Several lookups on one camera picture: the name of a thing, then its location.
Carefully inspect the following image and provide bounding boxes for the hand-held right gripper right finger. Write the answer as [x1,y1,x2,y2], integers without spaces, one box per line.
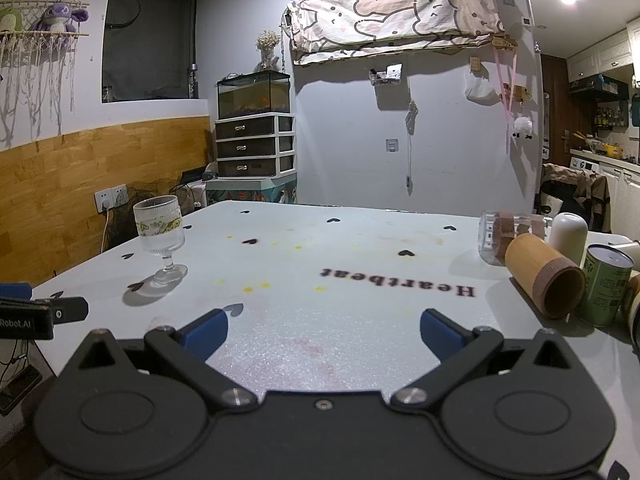
[391,308,573,411]

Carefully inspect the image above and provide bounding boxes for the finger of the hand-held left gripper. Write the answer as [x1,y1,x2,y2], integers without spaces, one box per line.
[0,283,34,302]
[30,296,90,324]

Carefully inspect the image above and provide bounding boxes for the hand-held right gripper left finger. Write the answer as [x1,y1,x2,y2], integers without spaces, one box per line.
[75,309,258,413]

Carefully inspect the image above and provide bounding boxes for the brown bamboo cup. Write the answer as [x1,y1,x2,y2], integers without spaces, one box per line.
[504,232,587,321]

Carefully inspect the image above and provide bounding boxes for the clear glass cup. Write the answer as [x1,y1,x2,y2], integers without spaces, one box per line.
[478,210,551,266]

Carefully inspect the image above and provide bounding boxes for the white cup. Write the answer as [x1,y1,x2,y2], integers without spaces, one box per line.
[548,212,589,267]

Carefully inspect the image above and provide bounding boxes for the beige cup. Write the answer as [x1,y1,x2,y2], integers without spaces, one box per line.
[621,270,640,351]

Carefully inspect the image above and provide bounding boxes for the black flat device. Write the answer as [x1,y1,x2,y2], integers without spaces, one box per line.
[0,364,43,416]

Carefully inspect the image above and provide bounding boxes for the ribbed glass goblet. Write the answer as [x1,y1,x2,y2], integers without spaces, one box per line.
[133,195,189,287]

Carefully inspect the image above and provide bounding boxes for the white heart print tablecloth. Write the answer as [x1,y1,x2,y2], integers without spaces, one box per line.
[30,200,640,480]

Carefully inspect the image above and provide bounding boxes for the teal patterned cabinet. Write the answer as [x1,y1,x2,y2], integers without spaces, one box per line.
[205,175,299,206]

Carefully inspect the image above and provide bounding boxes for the green tin can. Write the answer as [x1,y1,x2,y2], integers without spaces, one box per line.
[575,244,635,328]

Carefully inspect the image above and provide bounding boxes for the white three-drawer unit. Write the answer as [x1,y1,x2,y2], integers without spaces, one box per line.
[215,112,297,178]

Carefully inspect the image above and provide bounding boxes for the chair with brown clothes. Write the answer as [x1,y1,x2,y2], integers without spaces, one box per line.
[539,162,611,233]

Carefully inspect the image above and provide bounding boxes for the white washing machine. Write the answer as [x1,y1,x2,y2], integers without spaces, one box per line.
[570,156,621,181]

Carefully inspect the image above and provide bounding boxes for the macrame hanging net shelf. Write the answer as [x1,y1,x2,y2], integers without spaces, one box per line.
[0,0,91,146]

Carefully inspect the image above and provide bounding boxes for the glass fish tank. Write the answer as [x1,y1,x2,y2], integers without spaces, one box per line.
[216,71,292,120]

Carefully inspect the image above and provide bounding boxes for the white hanging bag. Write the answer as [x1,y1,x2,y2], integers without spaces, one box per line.
[464,70,501,107]

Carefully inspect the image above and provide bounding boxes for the brown wooden door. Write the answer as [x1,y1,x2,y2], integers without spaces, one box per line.
[540,55,571,166]

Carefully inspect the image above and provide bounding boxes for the pink ribbon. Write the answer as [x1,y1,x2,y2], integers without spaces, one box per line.
[492,45,518,126]

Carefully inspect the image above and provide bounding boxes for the dark window curtain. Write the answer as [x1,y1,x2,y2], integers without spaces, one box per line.
[102,0,201,104]

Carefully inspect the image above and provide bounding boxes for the purple plush toy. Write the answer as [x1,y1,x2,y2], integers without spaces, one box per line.
[30,1,90,36]

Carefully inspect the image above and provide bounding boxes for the dried flower bouquet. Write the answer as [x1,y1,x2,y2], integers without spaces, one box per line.
[256,30,281,72]

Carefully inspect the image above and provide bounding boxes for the white kitchen cabinets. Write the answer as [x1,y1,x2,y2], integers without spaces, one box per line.
[567,30,631,83]

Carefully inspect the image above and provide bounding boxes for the cartoon printed cloth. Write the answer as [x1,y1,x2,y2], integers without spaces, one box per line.
[286,0,505,66]

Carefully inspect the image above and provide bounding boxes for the white hanging cable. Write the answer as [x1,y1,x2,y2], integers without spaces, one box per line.
[404,100,418,196]

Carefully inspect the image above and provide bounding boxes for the clear wall shelf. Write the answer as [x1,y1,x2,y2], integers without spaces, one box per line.
[369,64,404,86]

